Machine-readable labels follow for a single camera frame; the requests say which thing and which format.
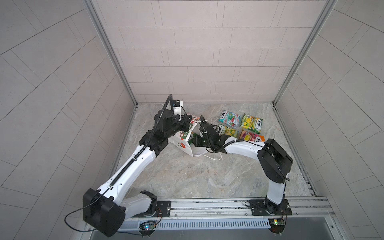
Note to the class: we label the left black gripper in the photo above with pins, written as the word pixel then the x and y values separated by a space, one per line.
pixel 183 122

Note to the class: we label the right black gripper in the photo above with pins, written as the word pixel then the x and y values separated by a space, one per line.
pixel 196 140

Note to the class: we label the green Fox's spring tea bag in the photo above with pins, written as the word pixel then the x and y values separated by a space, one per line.
pixel 224 130

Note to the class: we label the white floral paper bag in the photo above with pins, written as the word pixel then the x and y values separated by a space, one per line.
pixel 184 141

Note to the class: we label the teal Fox's candy bag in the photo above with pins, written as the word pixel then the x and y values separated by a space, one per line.
pixel 230 119

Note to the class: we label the orange Fox's candy bag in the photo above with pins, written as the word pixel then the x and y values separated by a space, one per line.
pixel 251 137

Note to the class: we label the yellow green Fox's candy bag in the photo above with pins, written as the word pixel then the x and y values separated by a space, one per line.
pixel 251 123

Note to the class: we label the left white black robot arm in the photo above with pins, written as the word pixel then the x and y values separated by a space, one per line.
pixel 105 208

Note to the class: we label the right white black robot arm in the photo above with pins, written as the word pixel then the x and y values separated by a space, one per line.
pixel 274 160

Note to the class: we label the left circuit board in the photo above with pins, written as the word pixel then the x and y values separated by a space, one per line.
pixel 148 226

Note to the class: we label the circuit board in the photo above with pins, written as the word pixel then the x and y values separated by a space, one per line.
pixel 148 226
pixel 277 225

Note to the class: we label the right circuit board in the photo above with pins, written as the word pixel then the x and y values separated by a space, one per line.
pixel 277 225

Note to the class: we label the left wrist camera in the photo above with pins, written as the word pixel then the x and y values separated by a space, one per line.
pixel 177 107

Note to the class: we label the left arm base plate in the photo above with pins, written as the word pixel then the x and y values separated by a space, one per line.
pixel 163 207

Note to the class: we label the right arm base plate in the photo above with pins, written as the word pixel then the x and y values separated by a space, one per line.
pixel 266 207

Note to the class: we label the aluminium mounting rail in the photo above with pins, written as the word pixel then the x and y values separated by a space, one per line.
pixel 226 208

